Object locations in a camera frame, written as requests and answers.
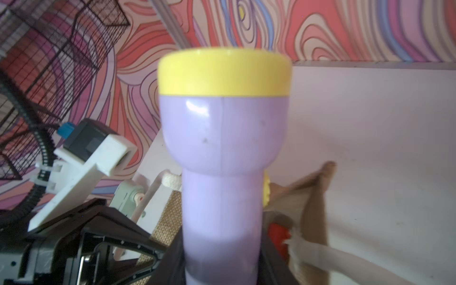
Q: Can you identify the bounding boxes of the aluminium frame post left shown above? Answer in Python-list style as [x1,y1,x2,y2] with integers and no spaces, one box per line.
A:
[148,0,192,49]

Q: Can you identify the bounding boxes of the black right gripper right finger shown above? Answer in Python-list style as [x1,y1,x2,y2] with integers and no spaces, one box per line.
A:
[258,231,298,285]

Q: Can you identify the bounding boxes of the purple flashlight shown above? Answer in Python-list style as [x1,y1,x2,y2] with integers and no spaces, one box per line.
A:
[157,47,292,285]

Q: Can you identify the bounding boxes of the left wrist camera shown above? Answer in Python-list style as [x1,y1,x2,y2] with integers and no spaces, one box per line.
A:
[28,118,137,231]

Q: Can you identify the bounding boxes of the red flashlight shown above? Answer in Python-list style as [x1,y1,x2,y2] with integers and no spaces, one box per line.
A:
[267,223,291,262]

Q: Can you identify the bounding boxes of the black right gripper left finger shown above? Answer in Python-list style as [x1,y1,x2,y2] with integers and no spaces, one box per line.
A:
[146,228,185,285]

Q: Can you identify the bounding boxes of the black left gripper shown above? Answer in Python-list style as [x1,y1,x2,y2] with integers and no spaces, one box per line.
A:
[1,199,166,285]

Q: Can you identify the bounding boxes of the green pencil sharpener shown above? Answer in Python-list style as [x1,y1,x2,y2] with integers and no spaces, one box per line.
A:
[109,179,146,218]

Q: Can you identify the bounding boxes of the black wire basket left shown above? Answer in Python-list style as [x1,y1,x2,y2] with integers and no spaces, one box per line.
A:
[0,0,131,181]

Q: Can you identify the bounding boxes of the brown burlap tote bag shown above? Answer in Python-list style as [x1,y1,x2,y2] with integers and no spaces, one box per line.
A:
[133,161,406,285]

